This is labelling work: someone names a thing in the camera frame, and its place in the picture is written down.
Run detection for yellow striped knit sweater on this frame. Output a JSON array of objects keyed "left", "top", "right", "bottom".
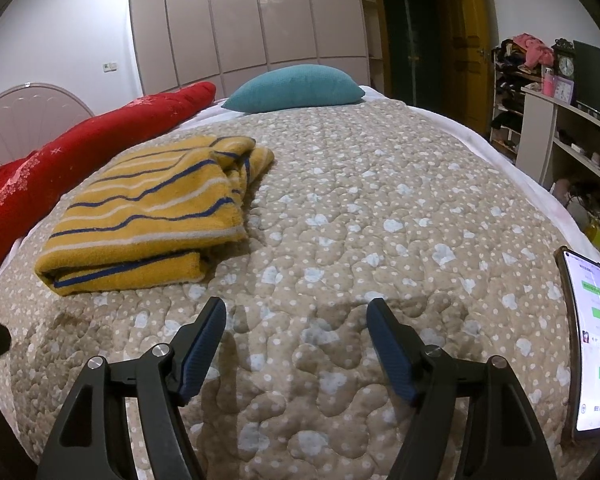
[{"left": 34, "top": 134, "right": 274, "bottom": 296}]

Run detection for cluttered clothes rack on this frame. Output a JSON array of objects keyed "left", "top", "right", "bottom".
[{"left": 489, "top": 36, "right": 542, "bottom": 162}]

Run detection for pink clothing pile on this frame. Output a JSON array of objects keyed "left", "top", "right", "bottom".
[{"left": 513, "top": 32, "right": 555, "bottom": 70}]

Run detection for smartphone with lit screen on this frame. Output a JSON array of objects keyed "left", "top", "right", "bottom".
[{"left": 555, "top": 246, "right": 600, "bottom": 442}]

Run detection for red floral duvet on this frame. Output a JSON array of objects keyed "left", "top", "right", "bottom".
[{"left": 0, "top": 81, "right": 216, "bottom": 265}]

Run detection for white bed sheet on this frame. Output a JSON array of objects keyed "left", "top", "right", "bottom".
[{"left": 0, "top": 84, "right": 600, "bottom": 291}]

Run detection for beige heart quilted bedspread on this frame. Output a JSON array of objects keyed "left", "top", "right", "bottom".
[{"left": 0, "top": 100, "right": 590, "bottom": 479}]

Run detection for white scalloped headboard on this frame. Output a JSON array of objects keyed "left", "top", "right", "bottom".
[{"left": 0, "top": 82, "right": 94, "bottom": 167}]

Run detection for white shelving unit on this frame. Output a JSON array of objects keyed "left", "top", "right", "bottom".
[{"left": 516, "top": 87, "right": 600, "bottom": 226}]

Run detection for teal pillow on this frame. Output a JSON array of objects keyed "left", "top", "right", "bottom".
[{"left": 223, "top": 64, "right": 365, "bottom": 114}]

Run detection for small pink alarm clock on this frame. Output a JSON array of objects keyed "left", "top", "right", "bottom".
[{"left": 554, "top": 76, "right": 574, "bottom": 104}]

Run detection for beige wardrobe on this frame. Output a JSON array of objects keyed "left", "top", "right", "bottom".
[{"left": 129, "top": 0, "right": 385, "bottom": 98}]

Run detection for pink bottle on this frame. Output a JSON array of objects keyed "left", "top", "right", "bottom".
[{"left": 542, "top": 65, "right": 555, "bottom": 98}]

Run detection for brown wooden door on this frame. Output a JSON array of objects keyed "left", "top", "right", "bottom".
[{"left": 449, "top": 0, "right": 492, "bottom": 136}]

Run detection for black television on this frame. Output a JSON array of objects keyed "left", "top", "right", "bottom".
[{"left": 574, "top": 41, "right": 600, "bottom": 114}]

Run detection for dark mantel clock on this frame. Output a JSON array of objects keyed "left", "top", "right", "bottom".
[{"left": 553, "top": 38, "right": 576, "bottom": 80}]

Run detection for wall light switch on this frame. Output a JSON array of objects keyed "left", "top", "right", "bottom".
[{"left": 102, "top": 62, "right": 118, "bottom": 73}]

